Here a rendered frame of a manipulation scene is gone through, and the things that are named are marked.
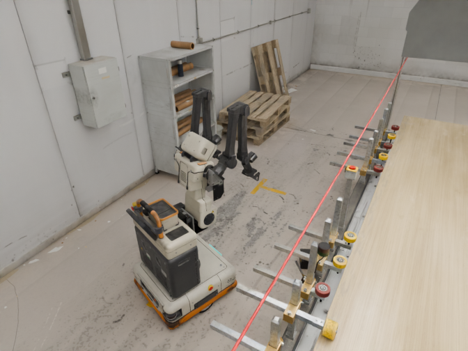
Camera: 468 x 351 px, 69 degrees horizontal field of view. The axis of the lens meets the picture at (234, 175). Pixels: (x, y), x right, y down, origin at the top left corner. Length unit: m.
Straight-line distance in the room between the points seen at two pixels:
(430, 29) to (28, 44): 3.24
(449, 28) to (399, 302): 1.75
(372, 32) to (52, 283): 8.40
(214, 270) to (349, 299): 1.27
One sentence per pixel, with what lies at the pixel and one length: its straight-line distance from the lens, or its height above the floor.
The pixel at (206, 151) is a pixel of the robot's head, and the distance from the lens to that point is 2.37.
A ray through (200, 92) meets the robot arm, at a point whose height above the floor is 1.61.
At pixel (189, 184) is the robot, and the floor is 1.07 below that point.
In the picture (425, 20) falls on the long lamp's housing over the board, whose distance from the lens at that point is 0.43.
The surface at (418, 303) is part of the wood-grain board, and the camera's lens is 2.10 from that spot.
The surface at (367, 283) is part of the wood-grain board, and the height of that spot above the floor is 0.90.
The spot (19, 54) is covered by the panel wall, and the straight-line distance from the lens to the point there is 3.41.
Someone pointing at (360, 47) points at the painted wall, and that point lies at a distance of 9.61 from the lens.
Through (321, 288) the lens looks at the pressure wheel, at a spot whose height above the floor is 0.90.
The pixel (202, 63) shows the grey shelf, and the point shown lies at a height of 1.30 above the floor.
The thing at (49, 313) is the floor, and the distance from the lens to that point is 3.36.
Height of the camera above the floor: 2.39
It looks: 31 degrees down
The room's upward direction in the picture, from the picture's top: 1 degrees counter-clockwise
